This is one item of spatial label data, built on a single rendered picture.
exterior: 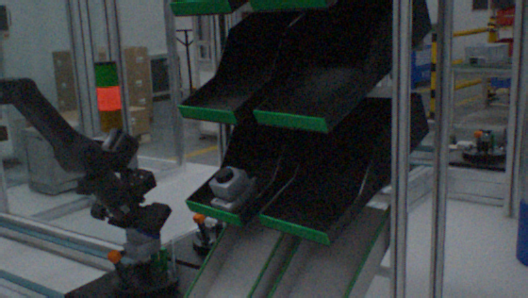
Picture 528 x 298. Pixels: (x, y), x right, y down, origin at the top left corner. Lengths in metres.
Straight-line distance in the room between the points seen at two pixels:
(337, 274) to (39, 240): 0.96
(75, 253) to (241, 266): 0.63
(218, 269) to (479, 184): 1.20
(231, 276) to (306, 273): 0.14
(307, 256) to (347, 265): 0.08
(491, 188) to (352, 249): 1.16
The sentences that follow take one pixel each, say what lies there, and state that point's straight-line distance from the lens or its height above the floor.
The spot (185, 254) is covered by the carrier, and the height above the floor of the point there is 0.97.
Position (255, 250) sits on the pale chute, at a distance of 1.09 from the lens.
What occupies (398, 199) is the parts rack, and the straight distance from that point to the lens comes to 0.95.
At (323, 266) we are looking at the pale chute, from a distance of 1.03.
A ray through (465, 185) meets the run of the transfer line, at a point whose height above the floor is 0.91.
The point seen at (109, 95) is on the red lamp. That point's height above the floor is 1.34.
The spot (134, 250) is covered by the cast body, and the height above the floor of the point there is 1.06.
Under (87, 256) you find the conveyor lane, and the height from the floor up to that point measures 0.93.
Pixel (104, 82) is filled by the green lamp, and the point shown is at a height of 1.37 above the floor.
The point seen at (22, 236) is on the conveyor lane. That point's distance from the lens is 1.81.
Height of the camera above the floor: 1.52
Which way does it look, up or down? 15 degrees down
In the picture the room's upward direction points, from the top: 4 degrees counter-clockwise
